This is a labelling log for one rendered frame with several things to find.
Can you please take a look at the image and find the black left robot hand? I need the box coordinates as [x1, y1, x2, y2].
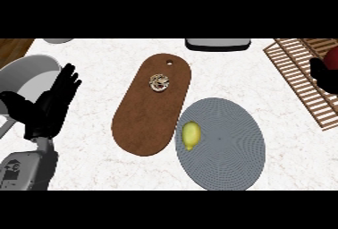
[0, 63, 83, 141]

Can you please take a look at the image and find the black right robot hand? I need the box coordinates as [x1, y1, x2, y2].
[307, 57, 338, 95]

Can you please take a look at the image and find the red tomato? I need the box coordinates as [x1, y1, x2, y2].
[323, 46, 338, 72]

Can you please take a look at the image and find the wooden slatted tiered shelf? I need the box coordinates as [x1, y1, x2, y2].
[263, 38, 338, 131]

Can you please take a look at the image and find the grey round woven placemat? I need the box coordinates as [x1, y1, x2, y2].
[174, 97, 267, 191]

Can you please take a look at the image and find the grey metal pot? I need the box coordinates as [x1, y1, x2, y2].
[0, 54, 63, 140]

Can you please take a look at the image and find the brown oval cutting board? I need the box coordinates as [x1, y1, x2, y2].
[109, 53, 193, 157]

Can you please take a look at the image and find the brown wooden panel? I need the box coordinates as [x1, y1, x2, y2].
[0, 38, 35, 70]

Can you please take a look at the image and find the grey round object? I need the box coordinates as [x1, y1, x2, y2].
[43, 38, 75, 45]

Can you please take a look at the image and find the speckled round pastry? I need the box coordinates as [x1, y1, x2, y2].
[147, 73, 171, 93]

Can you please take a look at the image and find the yellow lemon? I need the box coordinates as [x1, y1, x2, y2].
[181, 120, 204, 152]

